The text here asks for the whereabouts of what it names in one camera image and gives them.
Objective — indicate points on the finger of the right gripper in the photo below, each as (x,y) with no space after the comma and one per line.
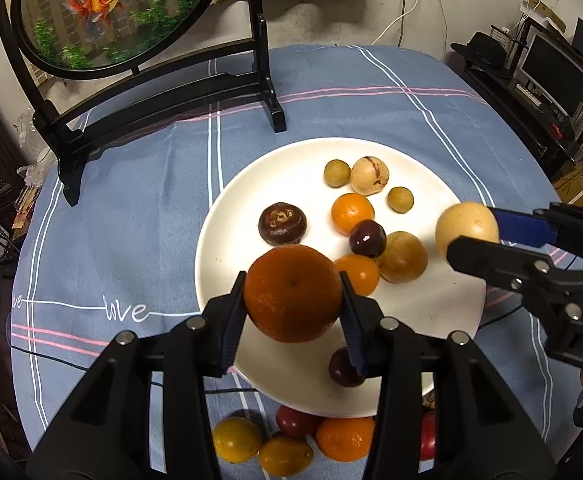
(498,265)
(559,225)

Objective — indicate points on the yellow orange citrus fruit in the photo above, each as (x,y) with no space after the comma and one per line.
(285,457)

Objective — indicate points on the dark cherry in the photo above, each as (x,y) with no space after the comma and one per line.
(368,238)

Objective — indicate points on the small orange mandarin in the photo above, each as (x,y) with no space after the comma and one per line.
(349,210)

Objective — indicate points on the computer monitor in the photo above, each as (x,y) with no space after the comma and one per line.
(558,76)

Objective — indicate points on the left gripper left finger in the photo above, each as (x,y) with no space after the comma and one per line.
(204,345)

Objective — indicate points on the small yellow longan fruit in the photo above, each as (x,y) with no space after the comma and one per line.
(336,173)

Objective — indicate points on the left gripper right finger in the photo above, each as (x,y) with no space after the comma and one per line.
(382,346)

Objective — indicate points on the dark purple mangosteen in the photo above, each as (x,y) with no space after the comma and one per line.
(282,224)

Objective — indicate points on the round goldfish screen ornament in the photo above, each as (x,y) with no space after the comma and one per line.
(69,56)

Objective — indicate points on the red plum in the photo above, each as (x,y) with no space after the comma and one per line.
(296,424)

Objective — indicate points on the large orange tangerine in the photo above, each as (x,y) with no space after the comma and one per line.
(293,294)

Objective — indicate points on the tan round fruit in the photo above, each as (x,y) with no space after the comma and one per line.
(466,219)

